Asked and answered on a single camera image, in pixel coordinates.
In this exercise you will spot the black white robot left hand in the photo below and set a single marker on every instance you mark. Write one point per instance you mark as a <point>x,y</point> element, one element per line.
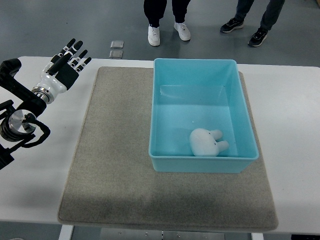
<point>61,72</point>

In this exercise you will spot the white bunny plush toy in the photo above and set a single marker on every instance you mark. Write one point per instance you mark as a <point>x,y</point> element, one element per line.
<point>205,143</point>

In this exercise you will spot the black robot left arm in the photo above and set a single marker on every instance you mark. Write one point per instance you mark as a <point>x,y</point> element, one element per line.
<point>19,125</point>

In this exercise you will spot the light blue plastic box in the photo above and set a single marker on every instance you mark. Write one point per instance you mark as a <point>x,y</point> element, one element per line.
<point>191,94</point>

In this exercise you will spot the lower metal floor plate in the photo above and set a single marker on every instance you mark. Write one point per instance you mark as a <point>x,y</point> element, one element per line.
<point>116,54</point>

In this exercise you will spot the metal floor plate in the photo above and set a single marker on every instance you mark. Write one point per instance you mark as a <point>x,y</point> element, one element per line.
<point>116,54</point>
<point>117,44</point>

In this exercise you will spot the upper metal floor plate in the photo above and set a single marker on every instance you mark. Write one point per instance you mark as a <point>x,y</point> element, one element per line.
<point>117,44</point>

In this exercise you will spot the grey felt mat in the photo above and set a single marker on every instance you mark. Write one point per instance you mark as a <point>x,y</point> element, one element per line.
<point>112,183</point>

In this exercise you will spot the white table leg left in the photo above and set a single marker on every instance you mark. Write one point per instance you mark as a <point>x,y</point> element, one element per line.
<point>66,232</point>

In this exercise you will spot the white table leg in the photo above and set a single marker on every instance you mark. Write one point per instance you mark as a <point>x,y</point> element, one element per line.
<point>66,232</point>
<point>257,236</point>

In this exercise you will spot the metal table crossbar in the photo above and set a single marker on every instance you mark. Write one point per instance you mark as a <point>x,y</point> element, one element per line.
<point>130,234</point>

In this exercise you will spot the white table leg right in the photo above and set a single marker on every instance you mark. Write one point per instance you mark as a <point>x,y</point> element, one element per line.
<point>257,236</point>

